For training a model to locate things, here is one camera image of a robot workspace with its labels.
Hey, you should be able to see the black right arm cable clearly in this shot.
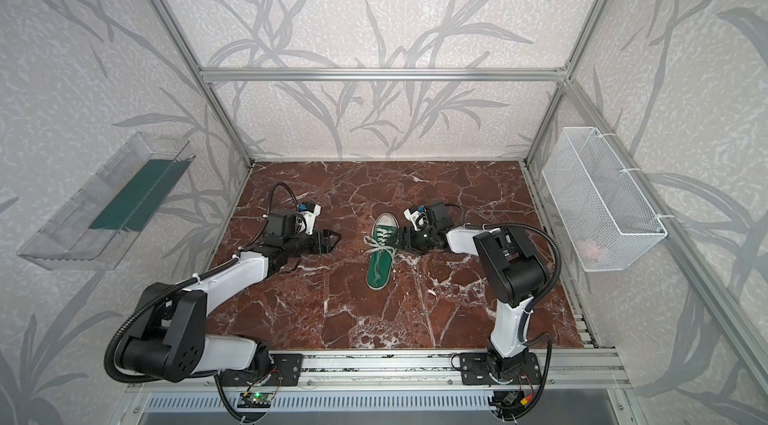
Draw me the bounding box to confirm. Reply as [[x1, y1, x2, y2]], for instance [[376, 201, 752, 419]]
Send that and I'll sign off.
[[443, 202, 563, 420]]

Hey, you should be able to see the pink object in basket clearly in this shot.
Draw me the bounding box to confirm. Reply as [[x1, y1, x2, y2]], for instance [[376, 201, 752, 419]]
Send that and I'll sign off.
[[577, 239, 607, 262]]

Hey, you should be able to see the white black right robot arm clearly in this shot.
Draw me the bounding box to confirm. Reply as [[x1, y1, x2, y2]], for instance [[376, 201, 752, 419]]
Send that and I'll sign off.
[[388, 225, 552, 386]]

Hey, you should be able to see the green circuit board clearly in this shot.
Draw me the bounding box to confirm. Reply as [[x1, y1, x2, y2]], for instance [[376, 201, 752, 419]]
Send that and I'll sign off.
[[237, 391, 276, 410]]

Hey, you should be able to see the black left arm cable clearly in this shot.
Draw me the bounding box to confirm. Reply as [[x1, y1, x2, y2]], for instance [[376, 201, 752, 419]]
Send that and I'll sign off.
[[103, 181, 301, 420]]

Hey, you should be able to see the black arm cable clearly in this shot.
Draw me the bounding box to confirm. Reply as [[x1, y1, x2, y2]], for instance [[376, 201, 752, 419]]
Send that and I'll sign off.
[[443, 202, 563, 420], [103, 181, 301, 420]]

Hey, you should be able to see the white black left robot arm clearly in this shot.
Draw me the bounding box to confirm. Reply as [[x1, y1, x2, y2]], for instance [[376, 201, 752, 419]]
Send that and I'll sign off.
[[103, 229, 341, 384]]

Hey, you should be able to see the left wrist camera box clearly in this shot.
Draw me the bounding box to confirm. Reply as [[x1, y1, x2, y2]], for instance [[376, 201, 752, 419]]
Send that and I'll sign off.
[[265, 201, 322, 237]]

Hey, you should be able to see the clear plastic wall tray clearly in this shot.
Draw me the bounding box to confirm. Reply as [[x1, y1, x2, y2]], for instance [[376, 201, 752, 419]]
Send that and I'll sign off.
[[18, 132, 196, 271]]

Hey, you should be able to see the white wire mesh basket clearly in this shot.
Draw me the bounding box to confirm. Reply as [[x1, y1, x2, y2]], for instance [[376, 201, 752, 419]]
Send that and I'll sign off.
[[542, 127, 668, 272]]

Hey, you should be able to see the white shoelace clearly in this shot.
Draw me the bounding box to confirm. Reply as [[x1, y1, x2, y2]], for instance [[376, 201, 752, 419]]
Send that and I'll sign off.
[[364, 232, 396, 262]]

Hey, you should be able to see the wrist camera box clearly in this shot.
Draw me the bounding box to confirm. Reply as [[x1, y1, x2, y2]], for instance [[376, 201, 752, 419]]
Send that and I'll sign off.
[[403, 201, 460, 231], [265, 201, 322, 237]]

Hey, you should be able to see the green canvas sneaker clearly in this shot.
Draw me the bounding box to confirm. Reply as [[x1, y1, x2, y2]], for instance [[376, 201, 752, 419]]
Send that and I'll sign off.
[[364, 213, 399, 290]]

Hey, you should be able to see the aluminium cage frame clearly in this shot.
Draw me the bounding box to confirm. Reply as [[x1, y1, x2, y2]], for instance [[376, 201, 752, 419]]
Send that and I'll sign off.
[[147, 0, 767, 392]]

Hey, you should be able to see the right circuit board with wires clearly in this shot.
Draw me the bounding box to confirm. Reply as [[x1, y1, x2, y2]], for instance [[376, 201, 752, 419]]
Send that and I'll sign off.
[[488, 389, 539, 422]]

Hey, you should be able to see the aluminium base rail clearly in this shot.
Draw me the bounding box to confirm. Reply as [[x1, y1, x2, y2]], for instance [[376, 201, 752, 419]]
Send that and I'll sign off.
[[119, 349, 637, 414]]

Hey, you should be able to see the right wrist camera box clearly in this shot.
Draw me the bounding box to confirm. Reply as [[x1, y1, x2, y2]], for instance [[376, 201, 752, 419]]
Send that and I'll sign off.
[[403, 201, 460, 231]]

